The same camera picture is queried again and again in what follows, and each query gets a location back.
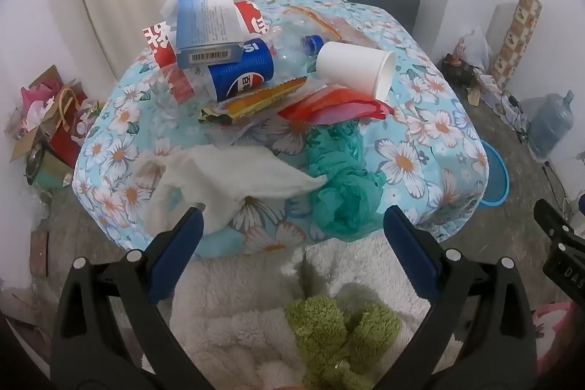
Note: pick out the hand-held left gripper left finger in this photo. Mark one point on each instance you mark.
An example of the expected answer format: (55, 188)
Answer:
(183, 253)

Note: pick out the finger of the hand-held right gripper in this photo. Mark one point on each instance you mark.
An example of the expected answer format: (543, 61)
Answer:
(553, 223)

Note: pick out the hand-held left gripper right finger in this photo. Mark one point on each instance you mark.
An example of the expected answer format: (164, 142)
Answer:
(411, 253)

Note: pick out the yellow noodle packet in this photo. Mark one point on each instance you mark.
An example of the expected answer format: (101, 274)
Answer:
(260, 97)

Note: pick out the clear bottle with blue label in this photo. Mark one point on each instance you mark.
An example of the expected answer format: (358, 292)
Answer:
(242, 74)

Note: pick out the pink and white cloth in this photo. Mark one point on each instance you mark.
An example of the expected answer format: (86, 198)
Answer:
(553, 326)

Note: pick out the blue plastic basin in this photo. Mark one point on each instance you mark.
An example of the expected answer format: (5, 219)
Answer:
(498, 180)

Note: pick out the white crumpled tissue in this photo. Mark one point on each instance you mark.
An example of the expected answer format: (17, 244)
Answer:
(219, 184)

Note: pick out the green plastic bag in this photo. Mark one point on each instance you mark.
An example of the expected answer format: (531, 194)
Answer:
(342, 198)

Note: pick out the floral covered table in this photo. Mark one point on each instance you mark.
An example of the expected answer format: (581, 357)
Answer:
(411, 161)

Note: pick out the empty blue water jug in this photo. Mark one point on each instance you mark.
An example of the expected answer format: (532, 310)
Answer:
(548, 125)

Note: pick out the white fluffy blanket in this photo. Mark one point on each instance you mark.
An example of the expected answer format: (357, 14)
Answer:
(237, 335)

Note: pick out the green plush cloth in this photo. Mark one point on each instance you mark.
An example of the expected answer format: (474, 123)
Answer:
(329, 335)

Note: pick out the red brick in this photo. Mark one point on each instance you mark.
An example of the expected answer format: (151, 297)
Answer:
(39, 253)

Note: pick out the white printed paper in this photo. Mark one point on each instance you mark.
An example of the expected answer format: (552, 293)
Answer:
(491, 90)

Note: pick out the gold and teal box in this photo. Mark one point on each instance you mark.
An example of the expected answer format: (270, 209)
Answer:
(52, 173)

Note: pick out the red plastic wrapper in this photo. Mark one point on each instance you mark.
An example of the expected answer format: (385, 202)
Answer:
(329, 104)

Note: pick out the metal pot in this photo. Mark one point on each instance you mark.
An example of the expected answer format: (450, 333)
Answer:
(34, 164)

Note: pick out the dark box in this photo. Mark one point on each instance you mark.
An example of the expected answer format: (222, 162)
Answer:
(461, 72)

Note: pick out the patterned paper roll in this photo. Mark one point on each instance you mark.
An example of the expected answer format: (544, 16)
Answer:
(516, 38)

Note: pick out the white shopping bag red print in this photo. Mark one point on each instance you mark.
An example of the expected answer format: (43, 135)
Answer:
(473, 49)

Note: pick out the white paper cup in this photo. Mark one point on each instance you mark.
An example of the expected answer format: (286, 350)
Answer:
(347, 65)

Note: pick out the pink tissue paper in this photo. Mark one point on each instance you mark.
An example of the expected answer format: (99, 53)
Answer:
(36, 102)

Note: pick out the blue grey carton box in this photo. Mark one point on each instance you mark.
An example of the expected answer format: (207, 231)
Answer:
(205, 24)

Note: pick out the clear zip bag orange strip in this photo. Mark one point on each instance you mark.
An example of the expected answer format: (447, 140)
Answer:
(338, 27)

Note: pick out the grey cabinet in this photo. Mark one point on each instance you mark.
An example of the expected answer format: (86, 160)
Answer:
(402, 6)

